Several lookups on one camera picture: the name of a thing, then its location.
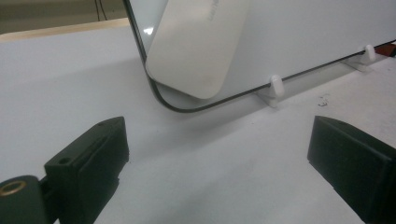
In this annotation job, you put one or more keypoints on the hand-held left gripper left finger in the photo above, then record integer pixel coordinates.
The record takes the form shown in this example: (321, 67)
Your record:
(93, 161)

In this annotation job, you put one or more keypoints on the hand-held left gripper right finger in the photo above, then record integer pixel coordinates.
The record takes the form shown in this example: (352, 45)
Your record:
(351, 161)

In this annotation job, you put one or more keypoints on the white whiteboard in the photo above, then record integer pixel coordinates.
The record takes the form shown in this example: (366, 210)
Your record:
(299, 34)

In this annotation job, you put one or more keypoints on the white whiteboard eraser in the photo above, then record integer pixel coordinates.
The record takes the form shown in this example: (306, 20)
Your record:
(193, 46)

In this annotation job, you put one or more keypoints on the white whiteboard stand foot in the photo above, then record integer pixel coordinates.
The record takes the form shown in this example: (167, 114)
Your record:
(369, 53)
(276, 88)

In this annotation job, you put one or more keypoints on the small red object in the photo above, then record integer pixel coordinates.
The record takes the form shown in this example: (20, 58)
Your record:
(387, 49)

